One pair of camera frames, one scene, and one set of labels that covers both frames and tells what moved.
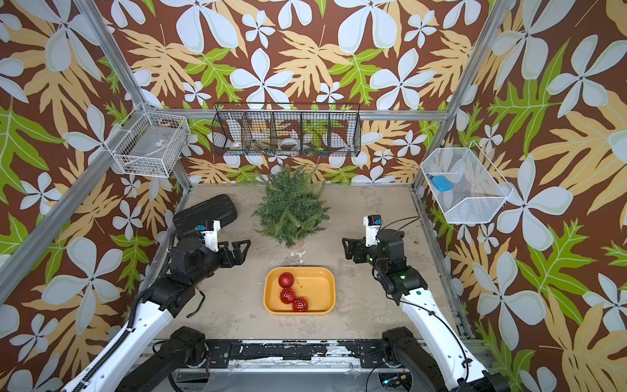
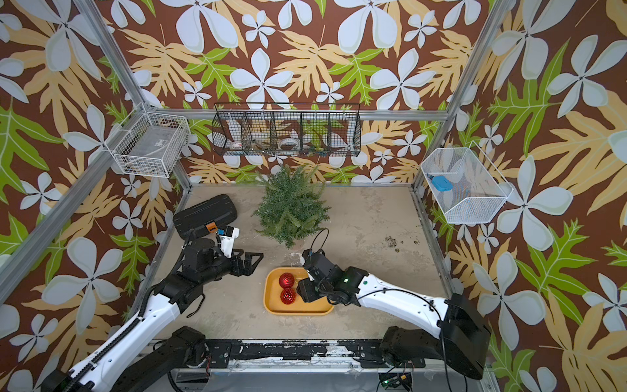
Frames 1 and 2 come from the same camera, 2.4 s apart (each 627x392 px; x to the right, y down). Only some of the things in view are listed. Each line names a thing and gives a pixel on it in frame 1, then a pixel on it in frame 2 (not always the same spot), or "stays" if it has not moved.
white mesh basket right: [465, 186] stays
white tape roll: [289, 144] stays
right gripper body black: [363, 251] -> [310, 289]
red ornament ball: [287, 295] stays
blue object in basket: [442, 184] stays
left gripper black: [229, 261] -> [248, 267]
